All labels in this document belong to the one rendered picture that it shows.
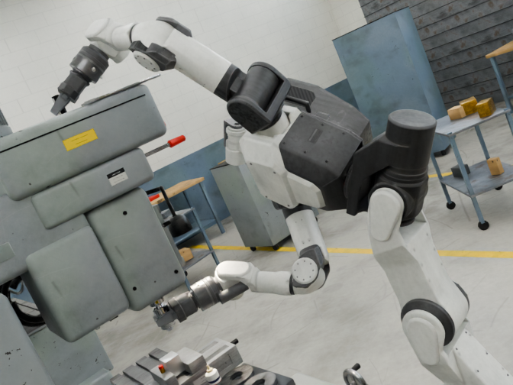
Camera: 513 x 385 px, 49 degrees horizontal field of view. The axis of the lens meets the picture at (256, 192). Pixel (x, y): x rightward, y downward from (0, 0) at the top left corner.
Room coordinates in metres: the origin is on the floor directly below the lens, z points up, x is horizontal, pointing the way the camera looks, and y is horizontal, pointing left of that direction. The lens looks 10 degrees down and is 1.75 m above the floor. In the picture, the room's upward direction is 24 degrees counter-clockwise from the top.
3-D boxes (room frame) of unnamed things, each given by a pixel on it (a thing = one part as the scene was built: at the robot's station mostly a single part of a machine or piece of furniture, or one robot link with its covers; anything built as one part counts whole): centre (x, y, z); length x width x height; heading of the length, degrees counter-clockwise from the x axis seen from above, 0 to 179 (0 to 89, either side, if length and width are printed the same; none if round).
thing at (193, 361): (1.80, 0.44, 1.01); 0.15 x 0.06 x 0.04; 29
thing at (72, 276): (1.54, 0.58, 1.47); 0.24 x 0.19 x 0.26; 31
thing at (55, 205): (1.61, 0.45, 1.68); 0.34 x 0.24 x 0.10; 121
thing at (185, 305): (1.66, 0.32, 1.23); 0.13 x 0.12 x 0.10; 17
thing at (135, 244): (1.63, 0.41, 1.47); 0.21 x 0.19 x 0.32; 31
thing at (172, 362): (1.77, 0.49, 1.03); 0.06 x 0.05 x 0.06; 29
